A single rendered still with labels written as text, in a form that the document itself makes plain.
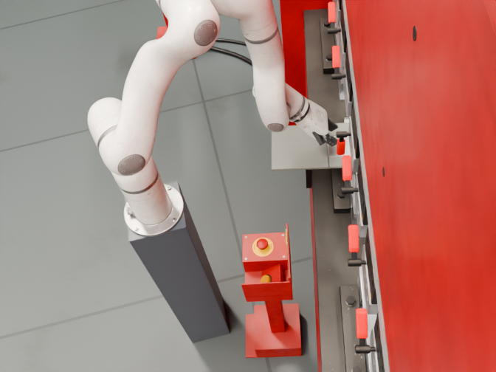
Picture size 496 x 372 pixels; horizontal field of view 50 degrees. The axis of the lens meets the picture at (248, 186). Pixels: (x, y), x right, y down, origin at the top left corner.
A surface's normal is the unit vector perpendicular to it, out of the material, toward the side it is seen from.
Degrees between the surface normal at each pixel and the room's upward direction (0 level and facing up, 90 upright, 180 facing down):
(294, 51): 90
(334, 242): 0
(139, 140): 67
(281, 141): 0
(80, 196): 0
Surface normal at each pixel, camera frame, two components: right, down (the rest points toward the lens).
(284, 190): -0.11, -0.55
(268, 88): -0.19, 0.24
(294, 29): -0.03, 0.83
